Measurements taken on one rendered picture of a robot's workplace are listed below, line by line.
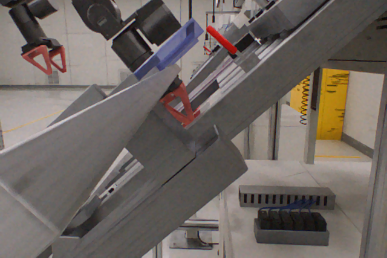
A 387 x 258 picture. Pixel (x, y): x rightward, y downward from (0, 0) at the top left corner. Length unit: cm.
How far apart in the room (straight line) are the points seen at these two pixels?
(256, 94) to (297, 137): 162
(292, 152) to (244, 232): 137
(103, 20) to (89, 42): 947
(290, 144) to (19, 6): 169
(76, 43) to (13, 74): 239
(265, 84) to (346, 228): 51
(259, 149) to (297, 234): 133
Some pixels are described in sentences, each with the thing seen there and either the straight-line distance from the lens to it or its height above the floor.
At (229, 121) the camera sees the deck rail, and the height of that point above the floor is 94.
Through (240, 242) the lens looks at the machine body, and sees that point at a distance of 73.
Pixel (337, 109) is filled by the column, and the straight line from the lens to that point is 398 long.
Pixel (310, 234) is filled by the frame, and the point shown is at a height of 65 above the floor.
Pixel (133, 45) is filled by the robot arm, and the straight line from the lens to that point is 53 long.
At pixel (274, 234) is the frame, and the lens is 73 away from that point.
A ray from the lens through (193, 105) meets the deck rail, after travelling 114.
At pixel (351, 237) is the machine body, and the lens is 83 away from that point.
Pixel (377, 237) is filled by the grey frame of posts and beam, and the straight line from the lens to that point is 55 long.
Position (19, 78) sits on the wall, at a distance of 1114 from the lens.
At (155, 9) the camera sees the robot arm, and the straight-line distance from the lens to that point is 54.
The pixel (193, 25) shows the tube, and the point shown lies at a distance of 19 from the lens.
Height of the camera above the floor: 104
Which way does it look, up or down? 12 degrees down
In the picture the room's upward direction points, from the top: straight up
